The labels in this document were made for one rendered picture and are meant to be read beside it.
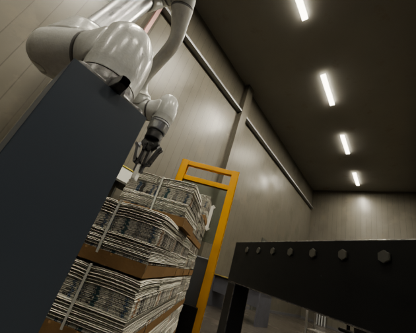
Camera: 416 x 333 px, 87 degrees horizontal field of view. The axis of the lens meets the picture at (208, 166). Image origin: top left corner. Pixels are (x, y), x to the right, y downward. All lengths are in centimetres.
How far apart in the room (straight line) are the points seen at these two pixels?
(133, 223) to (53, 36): 62
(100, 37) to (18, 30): 339
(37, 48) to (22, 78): 300
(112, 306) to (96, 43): 77
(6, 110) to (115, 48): 309
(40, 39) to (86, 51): 17
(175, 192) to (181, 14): 82
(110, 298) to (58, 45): 77
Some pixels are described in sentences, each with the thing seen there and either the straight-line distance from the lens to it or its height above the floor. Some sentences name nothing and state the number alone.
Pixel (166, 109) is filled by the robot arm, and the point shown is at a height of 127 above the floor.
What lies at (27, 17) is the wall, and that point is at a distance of 422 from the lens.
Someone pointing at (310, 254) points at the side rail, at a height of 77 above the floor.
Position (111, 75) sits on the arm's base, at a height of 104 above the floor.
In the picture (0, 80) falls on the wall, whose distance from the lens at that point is 380.
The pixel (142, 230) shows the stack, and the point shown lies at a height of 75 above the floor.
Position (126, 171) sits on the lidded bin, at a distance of 350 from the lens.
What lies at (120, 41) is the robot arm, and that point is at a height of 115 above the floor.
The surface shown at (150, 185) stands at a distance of 122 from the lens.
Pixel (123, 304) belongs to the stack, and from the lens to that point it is 87.
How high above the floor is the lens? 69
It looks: 24 degrees up
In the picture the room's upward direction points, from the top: 18 degrees clockwise
